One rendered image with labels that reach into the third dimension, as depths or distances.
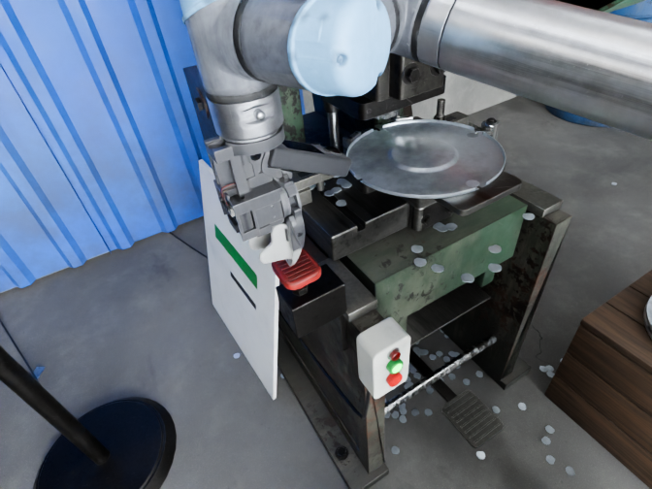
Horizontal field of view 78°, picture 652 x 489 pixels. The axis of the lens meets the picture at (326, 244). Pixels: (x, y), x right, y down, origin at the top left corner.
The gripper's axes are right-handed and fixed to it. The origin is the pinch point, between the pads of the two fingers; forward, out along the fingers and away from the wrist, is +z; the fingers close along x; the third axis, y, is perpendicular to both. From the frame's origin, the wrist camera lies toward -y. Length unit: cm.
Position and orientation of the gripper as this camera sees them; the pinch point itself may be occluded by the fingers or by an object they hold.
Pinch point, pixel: (293, 255)
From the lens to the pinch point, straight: 58.4
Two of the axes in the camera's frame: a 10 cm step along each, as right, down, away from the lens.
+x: 5.1, 5.3, -6.8
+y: -8.6, 3.9, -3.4
